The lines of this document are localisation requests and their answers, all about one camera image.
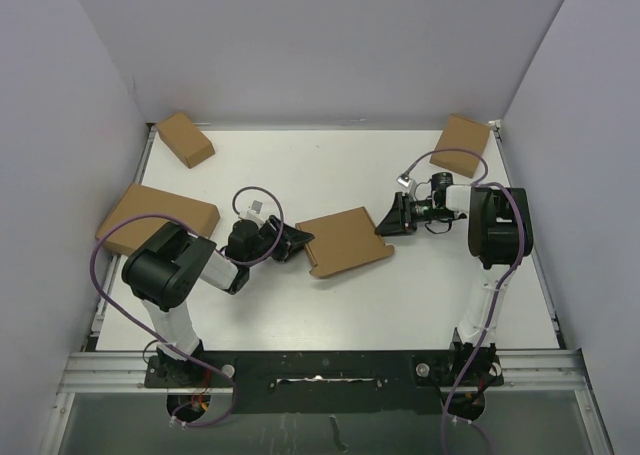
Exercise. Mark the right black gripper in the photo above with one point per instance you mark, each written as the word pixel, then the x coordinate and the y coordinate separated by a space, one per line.
pixel 398 219

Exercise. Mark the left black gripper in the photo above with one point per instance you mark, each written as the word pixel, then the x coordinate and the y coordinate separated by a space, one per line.
pixel 291 241

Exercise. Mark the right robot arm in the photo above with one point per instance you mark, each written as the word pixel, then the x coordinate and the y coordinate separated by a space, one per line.
pixel 499 237

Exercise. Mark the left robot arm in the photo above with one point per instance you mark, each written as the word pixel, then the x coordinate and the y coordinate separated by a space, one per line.
pixel 162 272

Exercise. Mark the large folded cardboard box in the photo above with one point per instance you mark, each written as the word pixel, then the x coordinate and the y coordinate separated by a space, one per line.
pixel 137 200

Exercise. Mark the small folded cardboard box left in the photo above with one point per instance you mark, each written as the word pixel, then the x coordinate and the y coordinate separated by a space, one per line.
pixel 185 140

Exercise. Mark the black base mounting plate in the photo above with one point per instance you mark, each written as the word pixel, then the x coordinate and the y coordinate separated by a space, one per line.
pixel 425 382

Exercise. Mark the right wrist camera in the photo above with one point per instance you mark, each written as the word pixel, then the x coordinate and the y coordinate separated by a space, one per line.
pixel 409 184

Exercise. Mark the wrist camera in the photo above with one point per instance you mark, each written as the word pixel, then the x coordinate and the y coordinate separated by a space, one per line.
pixel 409 184
pixel 253 213

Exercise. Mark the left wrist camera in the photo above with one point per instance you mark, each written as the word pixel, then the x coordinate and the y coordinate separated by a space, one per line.
pixel 253 213

